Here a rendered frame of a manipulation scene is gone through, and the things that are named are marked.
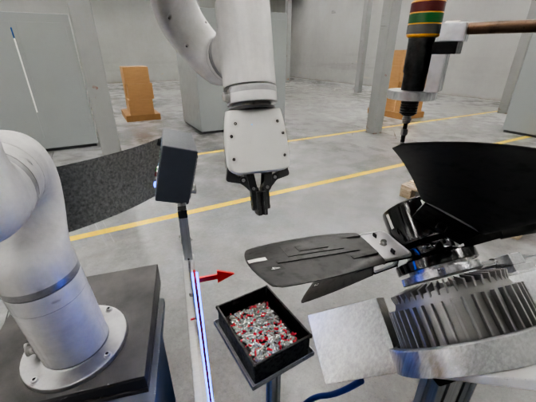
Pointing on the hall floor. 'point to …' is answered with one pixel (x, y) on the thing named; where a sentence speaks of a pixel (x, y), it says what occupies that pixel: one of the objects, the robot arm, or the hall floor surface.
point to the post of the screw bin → (273, 390)
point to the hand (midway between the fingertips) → (260, 202)
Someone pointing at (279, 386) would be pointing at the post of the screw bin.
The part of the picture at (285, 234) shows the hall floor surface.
